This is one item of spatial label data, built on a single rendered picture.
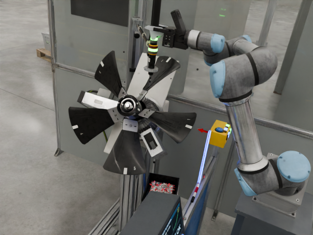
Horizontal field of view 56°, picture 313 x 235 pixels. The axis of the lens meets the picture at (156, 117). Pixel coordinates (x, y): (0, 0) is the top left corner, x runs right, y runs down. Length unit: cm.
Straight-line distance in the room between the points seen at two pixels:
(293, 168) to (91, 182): 209
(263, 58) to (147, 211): 61
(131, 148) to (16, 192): 158
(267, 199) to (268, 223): 11
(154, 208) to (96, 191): 190
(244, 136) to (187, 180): 157
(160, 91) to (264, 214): 92
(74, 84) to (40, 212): 112
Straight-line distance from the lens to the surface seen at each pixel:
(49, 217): 264
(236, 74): 100
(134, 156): 156
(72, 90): 280
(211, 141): 176
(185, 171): 257
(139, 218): 92
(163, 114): 156
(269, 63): 103
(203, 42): 131
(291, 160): 120
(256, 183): 117
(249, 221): 141
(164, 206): 94
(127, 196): 210
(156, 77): 160
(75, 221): 259
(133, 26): 200
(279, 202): 141
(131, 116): 155
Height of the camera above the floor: 191
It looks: 28 degrees down
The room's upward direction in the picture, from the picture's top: 6 degrees clockwise
